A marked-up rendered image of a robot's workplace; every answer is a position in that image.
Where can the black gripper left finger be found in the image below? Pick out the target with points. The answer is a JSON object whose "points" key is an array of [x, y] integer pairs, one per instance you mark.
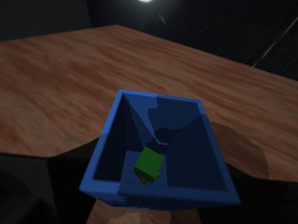
{"points": [[55, 179]]}

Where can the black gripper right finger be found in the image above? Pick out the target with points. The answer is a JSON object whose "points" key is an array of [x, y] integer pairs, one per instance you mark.
{"points": [[258, 197]]}

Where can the green cube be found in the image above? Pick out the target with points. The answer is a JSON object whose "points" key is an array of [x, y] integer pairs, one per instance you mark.
{"points": [[148, 165]]}

